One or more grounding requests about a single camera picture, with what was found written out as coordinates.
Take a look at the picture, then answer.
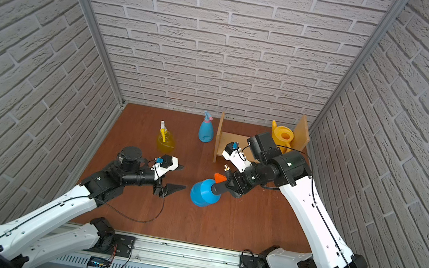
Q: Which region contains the yellow watering can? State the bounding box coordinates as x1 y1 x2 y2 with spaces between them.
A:
271 121 294 153

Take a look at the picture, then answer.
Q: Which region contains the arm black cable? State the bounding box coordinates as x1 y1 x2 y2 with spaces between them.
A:
218 137 387 268
0 133 172 268

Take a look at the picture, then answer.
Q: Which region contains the small blue spray bottle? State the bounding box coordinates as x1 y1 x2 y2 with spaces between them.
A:
198 111 214 143

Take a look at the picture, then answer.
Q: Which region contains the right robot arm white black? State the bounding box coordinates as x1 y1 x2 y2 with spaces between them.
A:
211 133 368 268

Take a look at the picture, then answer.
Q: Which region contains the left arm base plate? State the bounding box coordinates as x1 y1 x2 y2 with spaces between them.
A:
87 234 137 258

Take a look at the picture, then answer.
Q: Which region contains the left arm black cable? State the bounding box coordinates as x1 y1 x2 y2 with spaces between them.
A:
0 133 172 268

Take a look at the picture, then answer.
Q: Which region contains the left aluminium corner post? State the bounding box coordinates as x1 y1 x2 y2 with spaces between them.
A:
78 0 126 109

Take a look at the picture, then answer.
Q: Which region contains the yellow transparent spray bottle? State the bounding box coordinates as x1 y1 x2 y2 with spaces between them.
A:
156 120 176 155

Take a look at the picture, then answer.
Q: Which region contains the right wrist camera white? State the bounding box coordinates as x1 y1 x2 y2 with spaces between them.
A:
222 142 252 173

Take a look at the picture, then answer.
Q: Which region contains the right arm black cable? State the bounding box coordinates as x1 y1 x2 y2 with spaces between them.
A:
218 137 387 268

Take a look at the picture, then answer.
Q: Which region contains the green circuit board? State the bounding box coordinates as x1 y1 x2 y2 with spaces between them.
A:
87 256 112 268

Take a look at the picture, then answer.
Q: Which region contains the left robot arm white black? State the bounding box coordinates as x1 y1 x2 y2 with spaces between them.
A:
0 146 185 268

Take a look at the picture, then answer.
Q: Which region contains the aluminium corner post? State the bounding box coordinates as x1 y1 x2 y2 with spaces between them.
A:
309 0 410 135
78 0 126 109

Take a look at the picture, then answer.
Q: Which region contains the right aluminium corner post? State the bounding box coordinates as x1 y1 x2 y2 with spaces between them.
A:
309 0 410 135

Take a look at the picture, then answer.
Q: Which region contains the wooden shelf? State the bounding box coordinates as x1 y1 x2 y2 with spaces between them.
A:
213 112 310 163

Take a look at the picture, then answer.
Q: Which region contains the blue pressure sprayer black handle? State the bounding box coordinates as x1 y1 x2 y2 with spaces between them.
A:
190 165 229 208

